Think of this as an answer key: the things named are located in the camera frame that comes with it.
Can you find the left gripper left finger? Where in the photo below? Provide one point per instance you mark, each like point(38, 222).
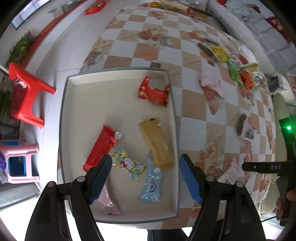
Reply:
point(98, 177)

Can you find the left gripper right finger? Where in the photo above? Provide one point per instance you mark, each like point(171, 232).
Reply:
point(194, 178)

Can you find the cartoon print snack packet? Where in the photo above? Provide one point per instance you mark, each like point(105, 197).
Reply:
point(122, 160)

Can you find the pink long snack packet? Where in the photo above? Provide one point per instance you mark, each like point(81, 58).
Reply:
point(106, 202)

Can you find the gold snack packet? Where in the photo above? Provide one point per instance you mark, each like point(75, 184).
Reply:
point(161, 156)

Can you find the long red snack packet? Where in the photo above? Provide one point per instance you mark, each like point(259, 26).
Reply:
point(107, 139)

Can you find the light blue snack packet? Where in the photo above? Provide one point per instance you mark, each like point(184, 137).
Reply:
point(151, 192)

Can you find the clear chocolate snack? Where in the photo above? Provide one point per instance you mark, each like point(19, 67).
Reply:
point(248, 133)

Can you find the red torn snack packet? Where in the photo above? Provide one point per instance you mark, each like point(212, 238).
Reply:
point(156, 96)

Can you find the pink cranberry snack packet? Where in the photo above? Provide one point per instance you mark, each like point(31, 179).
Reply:
point(233, 174)

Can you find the person's right hand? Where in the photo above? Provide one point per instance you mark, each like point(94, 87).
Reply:
point(280, 206)

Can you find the checkered tablecloth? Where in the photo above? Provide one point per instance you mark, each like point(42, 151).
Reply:
point(206, 123)

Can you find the brown chocolate bar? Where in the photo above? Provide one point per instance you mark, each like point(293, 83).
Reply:
point(240, 124)

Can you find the white tray green rim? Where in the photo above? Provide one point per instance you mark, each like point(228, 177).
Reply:
point(109, 98)

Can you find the pink plastic stool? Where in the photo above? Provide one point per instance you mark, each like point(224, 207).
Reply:
point(18, 157)

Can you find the white yellow snack bag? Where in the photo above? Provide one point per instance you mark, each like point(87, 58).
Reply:
point(256, 75)

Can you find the orange red snack packet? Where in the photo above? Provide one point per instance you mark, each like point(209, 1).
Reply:
point(246, 79)

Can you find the green snack packet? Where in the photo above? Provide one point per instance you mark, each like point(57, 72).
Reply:
point(233, 67)

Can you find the red plastic stool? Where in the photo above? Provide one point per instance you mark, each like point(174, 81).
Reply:
point(26, 88)

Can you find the dark green snack bar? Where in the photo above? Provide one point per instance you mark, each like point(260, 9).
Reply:
point(205, 50)

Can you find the yellow snack packet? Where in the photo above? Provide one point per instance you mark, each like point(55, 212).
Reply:
point(219, 53)

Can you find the potted green plant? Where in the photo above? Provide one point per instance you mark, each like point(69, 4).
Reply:
point(20, 50)

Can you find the grey sofa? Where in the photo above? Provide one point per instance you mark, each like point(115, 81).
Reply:
point(244, 23)

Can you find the red packet on floor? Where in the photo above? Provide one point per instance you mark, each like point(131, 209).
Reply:
point(96, 7)

